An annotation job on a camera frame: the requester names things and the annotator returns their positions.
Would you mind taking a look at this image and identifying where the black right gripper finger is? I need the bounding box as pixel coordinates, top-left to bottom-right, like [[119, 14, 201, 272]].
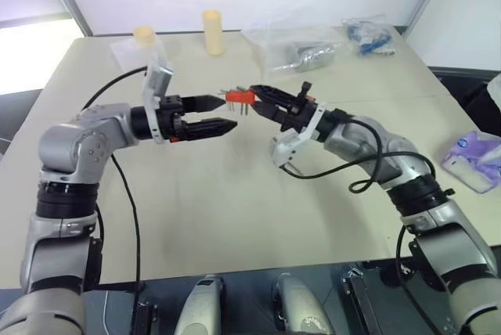
[[254, 103, 290, 124], [250, 84, 297, 109]]

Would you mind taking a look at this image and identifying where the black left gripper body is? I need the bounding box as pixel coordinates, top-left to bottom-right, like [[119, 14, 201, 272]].
[[157, 93, 189, 144]]

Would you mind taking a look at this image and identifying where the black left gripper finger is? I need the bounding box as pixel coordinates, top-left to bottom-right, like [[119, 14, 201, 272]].
[[183, 117, 239, 142], [182, 94, 225, 114]]

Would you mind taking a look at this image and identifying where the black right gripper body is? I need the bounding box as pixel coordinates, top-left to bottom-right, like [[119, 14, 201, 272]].
[[278, 81, 319, 133]]

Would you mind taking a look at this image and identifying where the red hex key holder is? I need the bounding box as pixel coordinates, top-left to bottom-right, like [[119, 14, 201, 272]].
[[224, 89, 258, 106]]

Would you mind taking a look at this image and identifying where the clear bag with metal parts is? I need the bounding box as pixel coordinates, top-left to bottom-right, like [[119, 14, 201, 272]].
[[241, 23, 351, 81]]

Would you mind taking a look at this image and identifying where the flat clear plastic bag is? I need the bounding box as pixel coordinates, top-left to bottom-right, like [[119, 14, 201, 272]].
[[110, 35, 168, 70]]

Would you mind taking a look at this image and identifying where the tall cream foam cylinder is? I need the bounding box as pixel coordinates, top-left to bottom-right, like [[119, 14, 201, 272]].
[[201, 9, 226, 57]]

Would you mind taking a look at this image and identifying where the short cream foam cylinder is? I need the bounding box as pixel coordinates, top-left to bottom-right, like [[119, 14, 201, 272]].
[[132, 25, 157, 49]]

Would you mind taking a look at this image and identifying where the clear bag with blue parts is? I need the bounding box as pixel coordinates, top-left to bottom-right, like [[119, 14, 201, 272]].
[[341, 13, 401, 57]]

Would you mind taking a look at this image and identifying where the purple tissue pack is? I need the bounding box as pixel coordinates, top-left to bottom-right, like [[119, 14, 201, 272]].
[[441, 130, 501, 194]]

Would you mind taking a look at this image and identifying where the silver rounded robot leg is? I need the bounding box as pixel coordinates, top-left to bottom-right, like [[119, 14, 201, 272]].
[[173, 273, 229, 335], [271, 272, 335, 335]]

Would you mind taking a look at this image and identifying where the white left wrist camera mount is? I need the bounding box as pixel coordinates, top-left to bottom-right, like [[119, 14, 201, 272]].
[[141, 61, 175, 145]]

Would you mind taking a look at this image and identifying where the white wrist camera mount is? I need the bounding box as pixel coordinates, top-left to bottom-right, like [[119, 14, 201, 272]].
[[141, 61, 175, 145], [269, 104, 326, 171]]

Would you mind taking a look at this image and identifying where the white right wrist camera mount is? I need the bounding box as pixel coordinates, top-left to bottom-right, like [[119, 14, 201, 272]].
[[269, 104, 326, 171]]

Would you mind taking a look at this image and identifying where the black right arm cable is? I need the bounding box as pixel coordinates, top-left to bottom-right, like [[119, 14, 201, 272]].
[[280, 113, 451, 335]]

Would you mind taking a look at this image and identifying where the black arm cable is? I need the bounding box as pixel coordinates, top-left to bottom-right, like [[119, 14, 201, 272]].
[[81, 67, 150, 293], [280, 113, 451, 335]]

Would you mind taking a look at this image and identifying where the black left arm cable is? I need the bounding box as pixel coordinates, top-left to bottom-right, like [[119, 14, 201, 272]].
[[81, 67, 150, 293]]

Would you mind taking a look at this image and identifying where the black bracket under table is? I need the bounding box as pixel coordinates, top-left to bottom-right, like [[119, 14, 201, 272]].
[[134, 298, 160, 335], [339, 266, 384, 335]]

